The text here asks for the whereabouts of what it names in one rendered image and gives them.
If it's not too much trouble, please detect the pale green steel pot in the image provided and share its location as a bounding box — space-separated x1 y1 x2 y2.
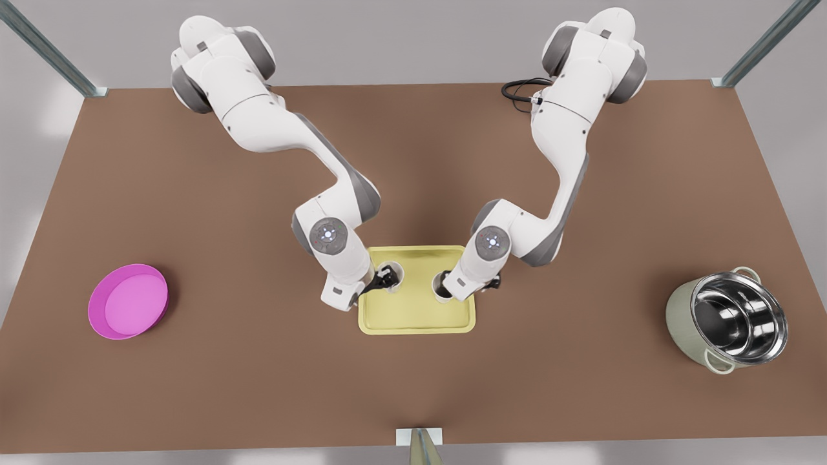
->
665 265 790 375

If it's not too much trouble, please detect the white IKEA cup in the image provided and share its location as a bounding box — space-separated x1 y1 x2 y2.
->
431 271 457 304
376 261 406 293

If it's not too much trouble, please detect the silver frame post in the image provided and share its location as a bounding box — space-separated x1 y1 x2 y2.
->
0 0 109 99
395 427 445 465
710 0 823 89

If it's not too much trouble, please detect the black cable loop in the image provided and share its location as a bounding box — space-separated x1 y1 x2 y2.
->
501 77 554 116

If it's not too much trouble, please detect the pink round bowl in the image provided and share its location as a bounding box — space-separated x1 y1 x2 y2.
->
87 263 171 341

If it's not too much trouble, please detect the yellow rectangular tray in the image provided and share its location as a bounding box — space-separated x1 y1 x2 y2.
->
357 245 477 336

